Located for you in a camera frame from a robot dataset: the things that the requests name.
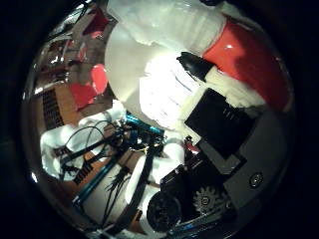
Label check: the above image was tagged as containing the black cable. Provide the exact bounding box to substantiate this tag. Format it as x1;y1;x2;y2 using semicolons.
59;120;118;177

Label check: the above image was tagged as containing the wooden cabinet with black grid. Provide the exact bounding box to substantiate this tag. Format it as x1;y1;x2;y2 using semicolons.
33;83;83;132

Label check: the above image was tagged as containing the dark red chair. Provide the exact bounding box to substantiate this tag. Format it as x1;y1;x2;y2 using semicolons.
83;9;111;36

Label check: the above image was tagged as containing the white cloth with blue stripes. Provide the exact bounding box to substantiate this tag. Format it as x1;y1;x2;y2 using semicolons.
139;54;203;130

